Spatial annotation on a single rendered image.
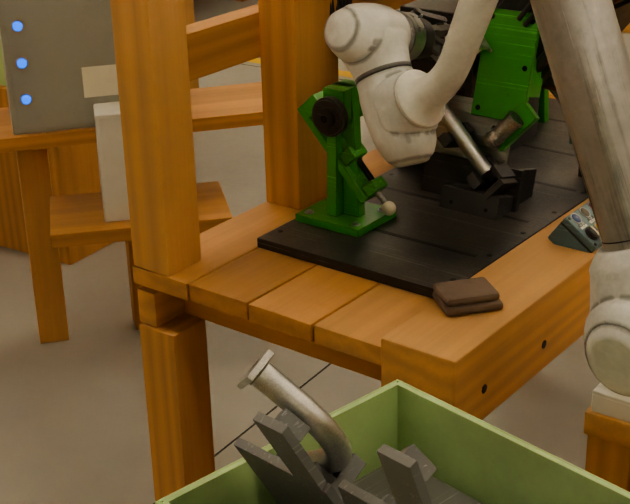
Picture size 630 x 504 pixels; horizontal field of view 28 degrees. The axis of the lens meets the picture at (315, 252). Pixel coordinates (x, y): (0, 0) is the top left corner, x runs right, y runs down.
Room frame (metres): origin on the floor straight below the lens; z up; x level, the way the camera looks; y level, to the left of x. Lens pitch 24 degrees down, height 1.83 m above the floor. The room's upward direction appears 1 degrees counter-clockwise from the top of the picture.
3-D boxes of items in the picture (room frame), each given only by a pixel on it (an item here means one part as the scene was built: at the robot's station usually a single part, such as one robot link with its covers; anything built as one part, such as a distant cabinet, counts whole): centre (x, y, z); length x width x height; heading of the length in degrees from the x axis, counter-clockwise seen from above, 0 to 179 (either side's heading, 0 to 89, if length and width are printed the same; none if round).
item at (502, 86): (2.38, -0.40, 1.17); 0.13 x 0.12 x 0.20; 142
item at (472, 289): (1.87, -0.25, 0.91); 0.10 x 0.08 x 0.03; 102
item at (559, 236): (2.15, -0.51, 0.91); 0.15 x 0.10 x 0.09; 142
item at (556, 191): (2.48, -0.39, 0.89); 1.10 x 0.42 x 0.02; 142
